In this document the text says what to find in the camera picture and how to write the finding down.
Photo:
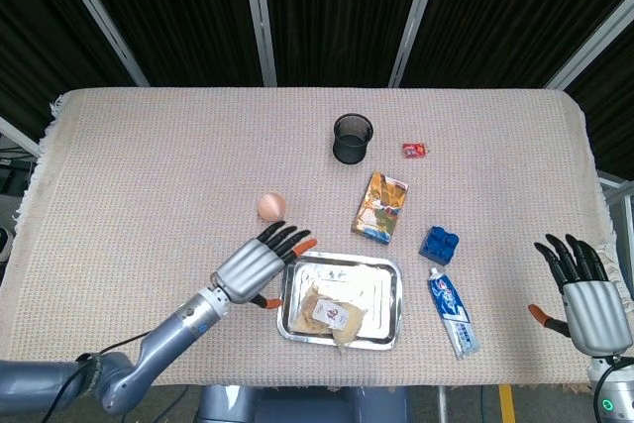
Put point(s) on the black pleated curtain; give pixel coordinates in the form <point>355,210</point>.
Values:
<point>337,7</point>

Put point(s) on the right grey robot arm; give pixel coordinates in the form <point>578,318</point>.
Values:
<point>616,393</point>

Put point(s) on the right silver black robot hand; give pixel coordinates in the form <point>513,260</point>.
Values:
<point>594,314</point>

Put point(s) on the blue building block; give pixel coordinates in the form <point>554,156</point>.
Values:
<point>438,247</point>

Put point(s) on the black mesh pen holder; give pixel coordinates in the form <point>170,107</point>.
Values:
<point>352,145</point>

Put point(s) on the black equipment box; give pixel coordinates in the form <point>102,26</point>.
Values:
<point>12,180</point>

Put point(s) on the clear bag of snacks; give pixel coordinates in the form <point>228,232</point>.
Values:
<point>322,314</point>

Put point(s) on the grey aluminium frame post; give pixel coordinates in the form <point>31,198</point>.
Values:
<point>416,17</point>
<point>100,17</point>
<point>594,49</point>
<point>260,17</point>
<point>20,138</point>

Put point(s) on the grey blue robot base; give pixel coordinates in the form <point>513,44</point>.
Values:
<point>297,408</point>

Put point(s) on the stainless steel tray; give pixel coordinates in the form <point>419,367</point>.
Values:
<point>376,294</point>

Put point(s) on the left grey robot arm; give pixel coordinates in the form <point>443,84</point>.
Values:
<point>163,339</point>

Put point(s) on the blue white toothpaste tube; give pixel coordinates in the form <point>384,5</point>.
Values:
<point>452,311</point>

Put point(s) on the yellow and blue carton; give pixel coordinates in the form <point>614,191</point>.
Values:
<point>380,207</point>

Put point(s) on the pink ball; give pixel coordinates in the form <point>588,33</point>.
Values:
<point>271,206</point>

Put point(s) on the aluminium frame rail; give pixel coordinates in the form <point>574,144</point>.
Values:
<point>614,181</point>

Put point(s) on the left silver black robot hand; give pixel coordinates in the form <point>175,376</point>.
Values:
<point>247,269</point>

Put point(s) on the small red snack packet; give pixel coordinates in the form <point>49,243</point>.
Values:
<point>414,150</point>

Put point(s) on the beige woven tablecloth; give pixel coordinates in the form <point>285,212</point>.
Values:
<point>148,170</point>

